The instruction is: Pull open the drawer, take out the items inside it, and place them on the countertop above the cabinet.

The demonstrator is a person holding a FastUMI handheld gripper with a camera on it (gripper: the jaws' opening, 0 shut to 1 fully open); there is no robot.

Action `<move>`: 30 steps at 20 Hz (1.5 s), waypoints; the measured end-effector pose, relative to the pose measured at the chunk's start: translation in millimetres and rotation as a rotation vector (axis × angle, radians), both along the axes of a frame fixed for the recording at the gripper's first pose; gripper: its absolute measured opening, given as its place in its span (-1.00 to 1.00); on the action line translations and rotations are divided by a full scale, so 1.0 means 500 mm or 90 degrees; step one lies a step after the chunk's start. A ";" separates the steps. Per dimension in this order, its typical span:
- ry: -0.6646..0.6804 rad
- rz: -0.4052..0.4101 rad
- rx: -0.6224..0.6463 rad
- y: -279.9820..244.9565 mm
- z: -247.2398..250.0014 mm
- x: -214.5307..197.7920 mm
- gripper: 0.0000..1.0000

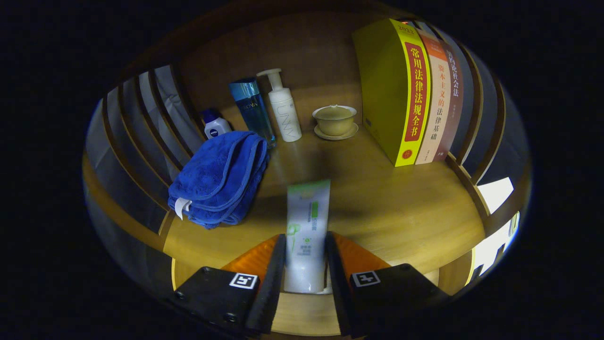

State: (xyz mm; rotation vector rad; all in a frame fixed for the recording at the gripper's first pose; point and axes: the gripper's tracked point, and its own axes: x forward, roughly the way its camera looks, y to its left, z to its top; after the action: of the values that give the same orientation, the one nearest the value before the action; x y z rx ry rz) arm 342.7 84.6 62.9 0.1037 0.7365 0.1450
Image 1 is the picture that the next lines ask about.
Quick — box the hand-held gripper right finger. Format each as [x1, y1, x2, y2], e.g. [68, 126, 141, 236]
[325, 231, 450, 338]

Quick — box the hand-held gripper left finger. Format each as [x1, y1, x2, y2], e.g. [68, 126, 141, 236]
[165, 233, 287, 337]

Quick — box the white and green tube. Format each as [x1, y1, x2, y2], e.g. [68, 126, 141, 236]
[283, 179, 331, 294]

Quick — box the wooden cabinet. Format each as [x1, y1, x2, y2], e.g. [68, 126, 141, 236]
[83, 2, 531, 337]

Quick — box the blue folded towel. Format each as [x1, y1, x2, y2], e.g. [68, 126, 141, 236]
[168, 131, 270, 230]

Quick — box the beige saucer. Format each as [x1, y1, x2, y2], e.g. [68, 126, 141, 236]
[314, 124, 359, 141]

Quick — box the beige lidded tea cup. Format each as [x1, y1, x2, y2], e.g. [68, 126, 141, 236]
[312, 105, 358, 137]

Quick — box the small white blue-capped bottle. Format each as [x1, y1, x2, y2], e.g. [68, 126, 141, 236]
[202, 109, 233, 140]

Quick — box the white pump bottle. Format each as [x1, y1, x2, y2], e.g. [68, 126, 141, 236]
[256, 68, 302, 143]

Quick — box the tall blue bottle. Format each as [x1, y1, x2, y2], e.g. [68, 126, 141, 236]
[229, 78, 277, 147]

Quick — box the orange and white book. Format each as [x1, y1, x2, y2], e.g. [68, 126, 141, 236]
[414, 28, 451, 165]

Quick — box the thick yellow book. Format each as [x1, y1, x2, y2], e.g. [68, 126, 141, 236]
[352, 18, 432, 167]

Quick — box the brown book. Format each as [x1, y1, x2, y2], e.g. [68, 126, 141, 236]
[433, 40, 464, 162]

